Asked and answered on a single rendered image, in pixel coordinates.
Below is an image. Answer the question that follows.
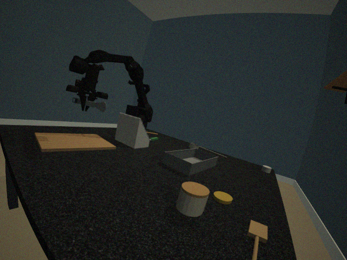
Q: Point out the yellow flat disc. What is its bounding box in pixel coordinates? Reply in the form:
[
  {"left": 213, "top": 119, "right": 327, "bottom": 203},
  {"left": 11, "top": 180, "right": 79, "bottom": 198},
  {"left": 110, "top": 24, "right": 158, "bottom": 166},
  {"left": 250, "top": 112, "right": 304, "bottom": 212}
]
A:
[{"left": 213, "top": 191, "right": 233, "bottom": 204}]

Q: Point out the brown wooden board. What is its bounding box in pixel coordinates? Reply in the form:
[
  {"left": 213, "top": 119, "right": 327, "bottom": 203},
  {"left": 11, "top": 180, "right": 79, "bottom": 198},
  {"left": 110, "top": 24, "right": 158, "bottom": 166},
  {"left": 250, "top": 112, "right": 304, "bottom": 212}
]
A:
[{"left": 34, "top": 133, "right": 116, "bottom": 152}]

